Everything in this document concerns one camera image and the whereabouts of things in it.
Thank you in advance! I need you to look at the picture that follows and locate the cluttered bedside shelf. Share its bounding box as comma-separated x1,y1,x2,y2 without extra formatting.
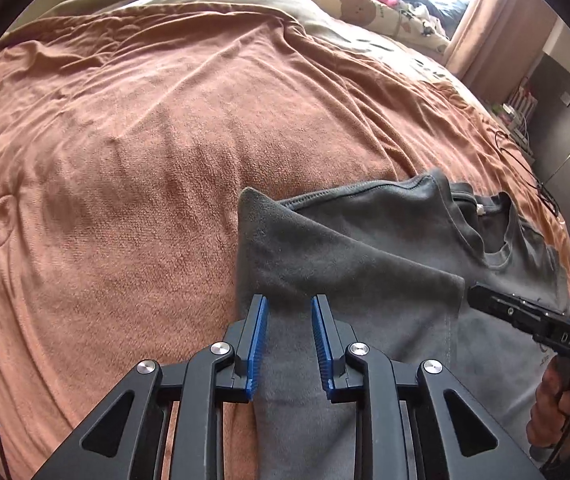
495,77,538,153

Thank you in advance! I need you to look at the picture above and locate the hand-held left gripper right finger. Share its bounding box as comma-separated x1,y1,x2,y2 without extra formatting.
311,294,546,480

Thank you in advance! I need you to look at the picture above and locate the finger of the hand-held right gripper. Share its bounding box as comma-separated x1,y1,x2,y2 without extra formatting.
467,284,570,343

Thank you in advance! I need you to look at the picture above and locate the brown fleece blanket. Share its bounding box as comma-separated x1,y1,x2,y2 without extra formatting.
0,10,570,480

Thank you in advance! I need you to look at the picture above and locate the black clothes pile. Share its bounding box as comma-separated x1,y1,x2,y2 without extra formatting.
380,0,468,28

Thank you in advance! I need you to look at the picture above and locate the pink curtain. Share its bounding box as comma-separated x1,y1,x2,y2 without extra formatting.
445,0,558,93

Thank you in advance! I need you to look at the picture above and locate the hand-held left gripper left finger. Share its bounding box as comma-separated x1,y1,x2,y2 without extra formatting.
32,294,269,480

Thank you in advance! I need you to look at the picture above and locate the bear print pillow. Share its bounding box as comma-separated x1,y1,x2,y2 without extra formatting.
337,0,453,53

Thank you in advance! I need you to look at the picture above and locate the grey fleece T-shirt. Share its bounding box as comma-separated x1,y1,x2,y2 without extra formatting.
235,167,570,480

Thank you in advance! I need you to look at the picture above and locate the person's right hand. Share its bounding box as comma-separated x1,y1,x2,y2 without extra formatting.
526,357,570,466

